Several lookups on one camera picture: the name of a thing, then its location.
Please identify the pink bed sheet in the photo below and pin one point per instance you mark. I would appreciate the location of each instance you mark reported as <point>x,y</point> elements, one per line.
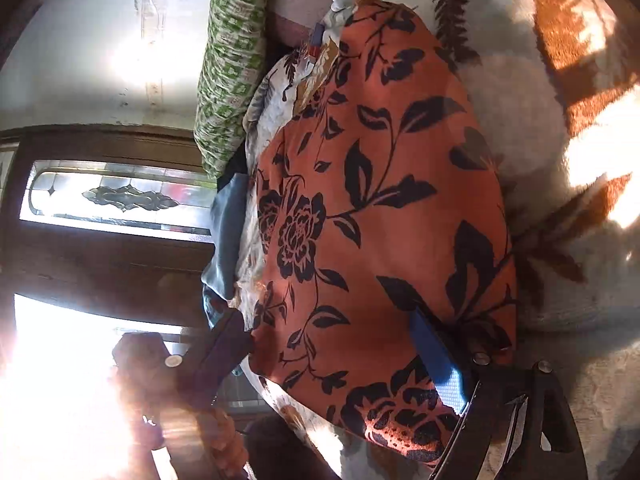
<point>295,15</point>

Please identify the small printed packet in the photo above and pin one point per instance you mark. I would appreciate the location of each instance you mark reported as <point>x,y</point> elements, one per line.
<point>315,42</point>

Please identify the teal patterned cloth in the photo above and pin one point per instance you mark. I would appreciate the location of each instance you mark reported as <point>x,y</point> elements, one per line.
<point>215,310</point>

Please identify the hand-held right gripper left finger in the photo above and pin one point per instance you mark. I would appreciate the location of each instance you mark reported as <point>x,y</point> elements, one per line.
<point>220,355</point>

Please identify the fern print fleece blanket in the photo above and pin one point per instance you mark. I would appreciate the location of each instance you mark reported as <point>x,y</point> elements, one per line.
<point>550,260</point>

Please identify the green patterned pillow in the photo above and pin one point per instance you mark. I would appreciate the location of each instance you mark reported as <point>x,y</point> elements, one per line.
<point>230,60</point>

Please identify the leaded glass window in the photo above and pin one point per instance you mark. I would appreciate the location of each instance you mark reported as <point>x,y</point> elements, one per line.
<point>125,200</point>

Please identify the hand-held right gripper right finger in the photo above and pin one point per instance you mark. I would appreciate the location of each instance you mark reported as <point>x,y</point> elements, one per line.
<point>440,365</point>

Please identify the black cloth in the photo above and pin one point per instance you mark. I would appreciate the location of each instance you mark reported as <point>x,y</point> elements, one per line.
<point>235,167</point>

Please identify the blue folded cloth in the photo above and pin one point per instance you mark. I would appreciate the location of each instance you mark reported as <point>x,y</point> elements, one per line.
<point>227,230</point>

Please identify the orange floral cloth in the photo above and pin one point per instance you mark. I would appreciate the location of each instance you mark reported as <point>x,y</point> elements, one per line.
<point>390,185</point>

